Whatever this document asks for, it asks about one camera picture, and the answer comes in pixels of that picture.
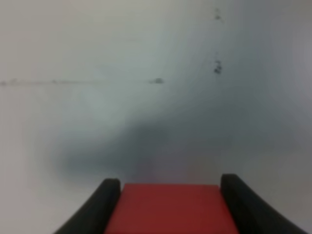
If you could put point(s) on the red block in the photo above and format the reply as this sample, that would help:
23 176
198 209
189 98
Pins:
171 209

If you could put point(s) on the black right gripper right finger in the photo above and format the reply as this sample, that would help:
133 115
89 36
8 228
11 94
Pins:
251 214

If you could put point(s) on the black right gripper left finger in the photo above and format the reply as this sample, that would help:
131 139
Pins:
93 216

